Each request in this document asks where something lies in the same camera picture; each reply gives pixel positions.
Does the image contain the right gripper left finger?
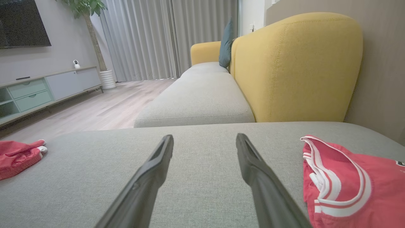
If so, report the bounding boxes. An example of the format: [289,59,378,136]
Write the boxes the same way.
[95,135,175,228]

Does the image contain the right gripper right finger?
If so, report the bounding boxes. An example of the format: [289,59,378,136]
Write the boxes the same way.
[236,133,312,228]

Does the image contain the red shirt with white sleeves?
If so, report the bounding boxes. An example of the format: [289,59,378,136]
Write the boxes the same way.
[300,135,405,228]

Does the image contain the red shorts with white band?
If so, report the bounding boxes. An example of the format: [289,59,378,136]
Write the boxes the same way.
[0,139,48,181]

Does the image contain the grey sofa seat cushion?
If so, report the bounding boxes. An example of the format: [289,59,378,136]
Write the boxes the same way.
[134,62,256,128]

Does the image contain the white ribbed plant pot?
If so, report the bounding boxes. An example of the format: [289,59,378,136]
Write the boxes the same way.
[99,69,117,90]

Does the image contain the yellow sofa backrest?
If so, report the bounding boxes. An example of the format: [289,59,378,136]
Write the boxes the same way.
[228,12,364,123]

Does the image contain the grey green tv cabinet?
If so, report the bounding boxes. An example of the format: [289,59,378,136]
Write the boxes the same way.
[0,66,104,128]

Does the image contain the yellow sofa armrest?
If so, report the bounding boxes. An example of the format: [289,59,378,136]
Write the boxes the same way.
[190,41,222,67]

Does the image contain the grey curtains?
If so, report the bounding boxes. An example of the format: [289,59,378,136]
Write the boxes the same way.
[101,0,240,83]

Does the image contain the blue throw pillow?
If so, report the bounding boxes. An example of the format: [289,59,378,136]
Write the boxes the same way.
[218,20,235,69]

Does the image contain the green indoor tree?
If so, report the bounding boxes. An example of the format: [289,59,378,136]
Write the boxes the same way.
[60,0,108,72]

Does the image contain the black wall television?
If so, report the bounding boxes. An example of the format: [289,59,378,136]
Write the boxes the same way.
[0,0,52,50]

